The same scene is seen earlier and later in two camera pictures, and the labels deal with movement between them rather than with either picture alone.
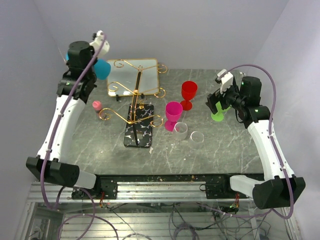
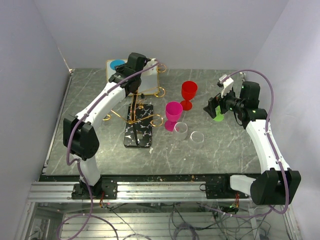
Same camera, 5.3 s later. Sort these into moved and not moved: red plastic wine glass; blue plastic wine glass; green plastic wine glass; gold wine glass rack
Moved: blue plastic wine glass
Not moved: red plastic wine glass; gold wine glass rack; green plastic wine glass
